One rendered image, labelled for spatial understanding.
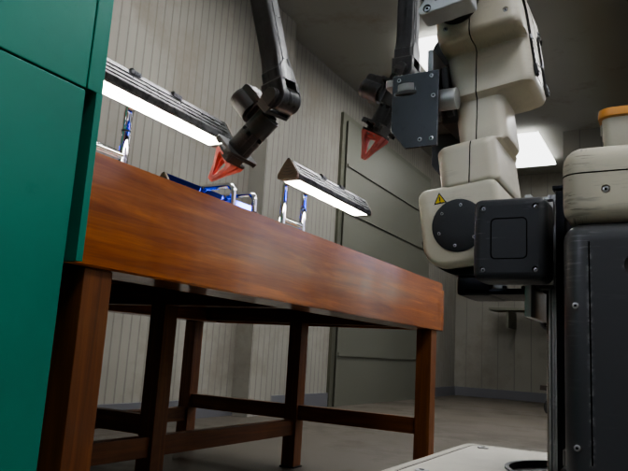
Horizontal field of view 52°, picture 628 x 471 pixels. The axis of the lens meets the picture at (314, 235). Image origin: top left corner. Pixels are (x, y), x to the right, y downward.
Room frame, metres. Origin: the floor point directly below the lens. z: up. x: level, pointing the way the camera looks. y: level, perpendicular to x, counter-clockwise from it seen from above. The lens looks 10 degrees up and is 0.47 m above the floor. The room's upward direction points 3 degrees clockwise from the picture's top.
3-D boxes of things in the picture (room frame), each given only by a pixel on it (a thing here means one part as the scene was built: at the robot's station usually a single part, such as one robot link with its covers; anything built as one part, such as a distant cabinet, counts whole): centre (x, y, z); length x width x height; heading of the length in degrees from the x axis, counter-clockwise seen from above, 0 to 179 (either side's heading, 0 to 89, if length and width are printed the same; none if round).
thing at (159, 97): (1.54, 0.43, 1.08); 0.62 x 0.08 x 0.07; 150
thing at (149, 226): (1.79, -0.02, 0.67); 1.81 x 0.12 x 0.19; 150
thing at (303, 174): (2.39, -0.05, 1.08); 0.62 x 0.08 x 0.07; 150
